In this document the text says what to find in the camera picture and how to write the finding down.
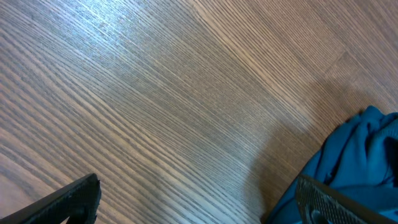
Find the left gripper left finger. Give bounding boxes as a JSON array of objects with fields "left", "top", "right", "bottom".
[{"left": 1, "top": 173, "right": 101, "bottom": 224}]

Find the blue polo shirt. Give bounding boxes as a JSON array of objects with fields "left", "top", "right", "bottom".
[{"left": 263, "top": 105, "right": 398, "bottom": 224}]

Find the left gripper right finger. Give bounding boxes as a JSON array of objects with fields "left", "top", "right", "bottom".
[{"left": 295, "top": 175, "right": 395, "bottom": 224}]

